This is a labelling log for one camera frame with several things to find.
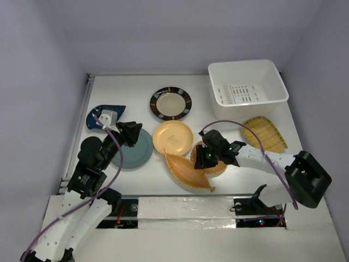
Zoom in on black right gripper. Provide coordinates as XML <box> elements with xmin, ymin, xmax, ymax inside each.
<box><xmin>194</xmin><ymin>144</ymin><xmax>221</xmax><ymax>170</ymax></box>

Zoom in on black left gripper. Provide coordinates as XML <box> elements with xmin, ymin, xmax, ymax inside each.
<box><xmin>99</xmin><ymin>121</ymin><xmax>142</xmax><ymax>169</ymax></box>

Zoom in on round orange woven plate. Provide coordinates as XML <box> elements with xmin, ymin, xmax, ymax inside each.
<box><xmin>190</xmin><ymin>140</ymin><xmax>227</xmax><ymax>175</ymax></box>

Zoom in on grey blue round plate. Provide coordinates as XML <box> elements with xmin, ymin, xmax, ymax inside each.
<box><xmin>122</xmin><ymin>129</ymin><xmax>153</xmax><ymax>169</ymax></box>

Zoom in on fish shaped woven plate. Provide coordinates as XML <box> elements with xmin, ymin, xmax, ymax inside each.
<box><xmin>163</xmin><ymin>150</ymin><xmax>215</xmax><ymax>192</ymax></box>

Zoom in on yellow round plate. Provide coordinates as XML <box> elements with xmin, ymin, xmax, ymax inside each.
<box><xmin>152</xmin><ymin>120</ymin><xmax>194</xmax><ymax>156</ymax></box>

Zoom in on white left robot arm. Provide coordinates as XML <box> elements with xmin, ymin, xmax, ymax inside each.
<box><xmin>20</xmin><ymin>121</ymin><xmax>142</xmax><ymax>261</ymax></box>

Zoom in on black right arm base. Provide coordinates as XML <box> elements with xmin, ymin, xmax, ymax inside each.
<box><xmin>229</xmin><ymin>184</ymin><xmax>287</xmax><ymax>228</ymax></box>

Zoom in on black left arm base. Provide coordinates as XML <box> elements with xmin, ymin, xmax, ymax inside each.
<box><xmin>97</xmin><ymin>198</ymin><xmax>139</xmax><ymax>229</ymax></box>

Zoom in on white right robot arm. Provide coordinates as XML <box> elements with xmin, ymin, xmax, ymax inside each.
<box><xmin>195</xmin><ymin>129</ymin><xmax>332</xmax><ymax>214</ymax></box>

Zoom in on white plastic bin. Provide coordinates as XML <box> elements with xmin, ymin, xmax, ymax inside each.
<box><xmin>208</xmin><ymin>59</ymin><xmax>289</xmax><ymax>120</ymax></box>

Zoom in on dark blue leaf plate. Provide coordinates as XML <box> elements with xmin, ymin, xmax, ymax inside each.
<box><xmin>86</xmin><ymin>105</ymin><xmax>126</xmax><ymax>130</ymax></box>

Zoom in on black rimmed beige plate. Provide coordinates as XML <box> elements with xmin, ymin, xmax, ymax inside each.
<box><xmin>149</xmin><ymin>86</ymin><xmax>192</xmax><ymax>121</ymax></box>

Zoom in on green yellow woven tray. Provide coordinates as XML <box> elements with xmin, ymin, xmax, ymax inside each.
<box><xmin>244</xmin><ymin>116</ymin><xmax>288</xmax><ymax>153</ymax></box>

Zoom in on white foam front panel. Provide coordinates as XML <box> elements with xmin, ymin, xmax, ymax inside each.
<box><xmin>137</xmin><ymin>196</ymin><xmax>236</xmax><ymax>230</ymax></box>

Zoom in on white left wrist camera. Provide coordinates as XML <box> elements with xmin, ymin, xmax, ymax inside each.
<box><xmin>96</xmin><ymin>110</ymin><xmax>118</xmax><ymax>132</ymax></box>

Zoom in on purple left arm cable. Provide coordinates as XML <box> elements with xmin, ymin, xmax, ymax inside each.
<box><xmin>20</xmin><ymin>114</ymin><xmax>125</xmax><ymax>261</ymax></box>

